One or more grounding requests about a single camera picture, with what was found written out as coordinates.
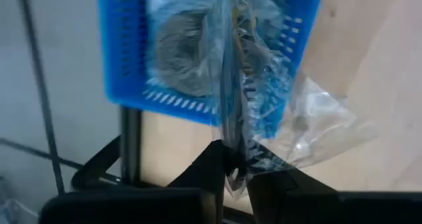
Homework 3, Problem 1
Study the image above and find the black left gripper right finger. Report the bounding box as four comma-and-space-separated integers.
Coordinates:
246, 144, 338, 224

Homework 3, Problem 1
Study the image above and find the bagged black round sponge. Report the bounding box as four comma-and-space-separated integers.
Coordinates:
144, 0, 229, 100
210, 0, 377, 199

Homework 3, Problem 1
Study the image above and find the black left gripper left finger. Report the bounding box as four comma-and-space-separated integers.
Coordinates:
167, 140, 233, 224

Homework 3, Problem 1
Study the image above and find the black aluminium table frame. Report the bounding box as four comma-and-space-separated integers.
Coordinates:
70, 106, 173, 194

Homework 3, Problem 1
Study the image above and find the blue plastic basket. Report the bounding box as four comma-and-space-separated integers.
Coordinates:
97, 0, 322, 140

